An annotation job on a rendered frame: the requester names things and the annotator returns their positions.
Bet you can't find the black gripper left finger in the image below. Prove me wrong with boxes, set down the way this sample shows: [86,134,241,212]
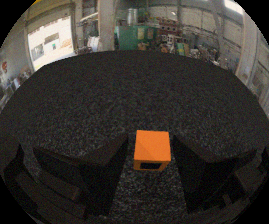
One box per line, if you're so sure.
[33,133,129,217]

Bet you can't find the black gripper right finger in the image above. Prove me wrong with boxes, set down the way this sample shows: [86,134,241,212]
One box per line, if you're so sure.
[171,135,258,214]

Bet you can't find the orange block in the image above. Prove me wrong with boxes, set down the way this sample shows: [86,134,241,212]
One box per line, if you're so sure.
[134,129,171,171]

